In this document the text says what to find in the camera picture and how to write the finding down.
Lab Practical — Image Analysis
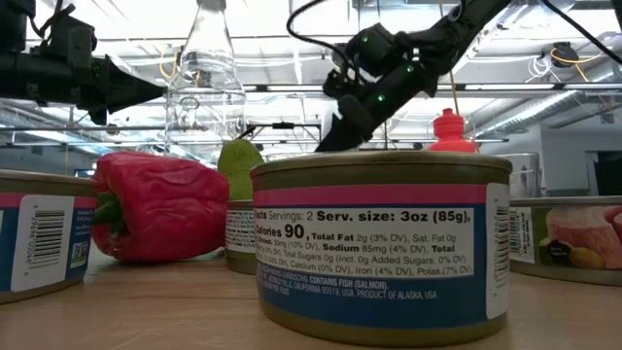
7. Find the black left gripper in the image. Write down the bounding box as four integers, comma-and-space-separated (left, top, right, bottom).
77, 53, 168, 126

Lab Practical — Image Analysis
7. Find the clear bottle white cap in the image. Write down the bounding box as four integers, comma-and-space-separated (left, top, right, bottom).
163, 0, 248, 169

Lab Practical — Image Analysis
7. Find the orange squeeze bottle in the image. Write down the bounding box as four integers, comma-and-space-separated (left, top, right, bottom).
427, 107, 480, 154

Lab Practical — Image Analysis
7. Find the green pear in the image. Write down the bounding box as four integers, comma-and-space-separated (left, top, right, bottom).
217, 138, 266, 202

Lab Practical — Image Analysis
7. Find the salmon can blue label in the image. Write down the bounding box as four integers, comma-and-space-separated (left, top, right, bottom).
249, 151, 514, 348
0, 168, 98, 306

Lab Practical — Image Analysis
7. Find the red bell pepper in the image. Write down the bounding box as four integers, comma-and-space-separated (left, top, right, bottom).
91, 150, 231, 265

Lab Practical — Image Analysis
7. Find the metal food can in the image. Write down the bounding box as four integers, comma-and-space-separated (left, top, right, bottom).
225, 199, 259, 276

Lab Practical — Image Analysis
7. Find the food can green label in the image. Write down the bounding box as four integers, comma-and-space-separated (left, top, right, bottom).
508, 195, 622, 287

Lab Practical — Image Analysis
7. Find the black round device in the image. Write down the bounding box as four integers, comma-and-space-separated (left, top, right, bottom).
551, 41, 580, 67

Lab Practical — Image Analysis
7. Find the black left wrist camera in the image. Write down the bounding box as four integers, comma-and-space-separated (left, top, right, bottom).
42, 13, 97, 69

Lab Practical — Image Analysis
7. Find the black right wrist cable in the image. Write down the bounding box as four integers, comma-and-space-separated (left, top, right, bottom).
285, 0, 354, 67

